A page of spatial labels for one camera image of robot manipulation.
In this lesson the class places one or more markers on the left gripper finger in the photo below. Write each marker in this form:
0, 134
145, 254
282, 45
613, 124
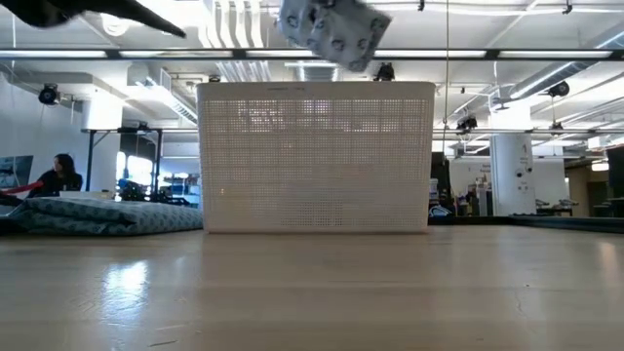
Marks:
136, 12

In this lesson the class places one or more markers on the white pouch with dark print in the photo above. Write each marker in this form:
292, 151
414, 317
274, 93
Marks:
336, 34

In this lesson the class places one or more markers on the white perforated plastic basket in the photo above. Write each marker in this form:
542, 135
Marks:
253, 161

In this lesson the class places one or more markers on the round ceiling lamp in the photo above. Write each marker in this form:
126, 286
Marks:
115, 25

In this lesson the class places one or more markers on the black round ceiling device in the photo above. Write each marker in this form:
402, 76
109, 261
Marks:
49, 93

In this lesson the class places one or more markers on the white square column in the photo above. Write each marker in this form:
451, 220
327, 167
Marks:
102, 109

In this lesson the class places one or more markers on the person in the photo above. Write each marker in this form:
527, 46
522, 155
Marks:
56, 180

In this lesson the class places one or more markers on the red strip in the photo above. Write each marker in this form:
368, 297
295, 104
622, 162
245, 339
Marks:
19, 187

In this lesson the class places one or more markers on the blue machine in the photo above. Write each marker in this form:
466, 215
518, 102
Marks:
129, 190

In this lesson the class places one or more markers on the storage shelf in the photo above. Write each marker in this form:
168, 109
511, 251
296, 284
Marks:
183, 187

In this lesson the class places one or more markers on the folded blue patterned cloth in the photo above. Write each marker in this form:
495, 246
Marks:
107, 217

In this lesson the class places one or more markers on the black ceiling-mounted device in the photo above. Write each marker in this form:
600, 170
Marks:
466, 123

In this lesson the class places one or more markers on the white round pillar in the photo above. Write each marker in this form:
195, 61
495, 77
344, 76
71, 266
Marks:
512, 170

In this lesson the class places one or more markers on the dark blue mat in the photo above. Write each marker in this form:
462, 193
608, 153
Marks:
560, 223

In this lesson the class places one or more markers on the black screen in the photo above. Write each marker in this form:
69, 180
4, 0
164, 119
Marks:
615, 170

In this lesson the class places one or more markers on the black overhead rail with lights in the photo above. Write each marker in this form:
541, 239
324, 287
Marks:
195, 53

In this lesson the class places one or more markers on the black metal frame stand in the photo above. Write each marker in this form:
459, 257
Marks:
90, 161

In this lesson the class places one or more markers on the wall picture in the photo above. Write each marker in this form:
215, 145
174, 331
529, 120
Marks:
14, 168

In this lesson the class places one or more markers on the silver ceiling air duct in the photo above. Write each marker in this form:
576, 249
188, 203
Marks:
317, 74

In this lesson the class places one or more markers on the black overhead camera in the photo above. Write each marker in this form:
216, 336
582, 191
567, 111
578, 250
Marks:
385, 71

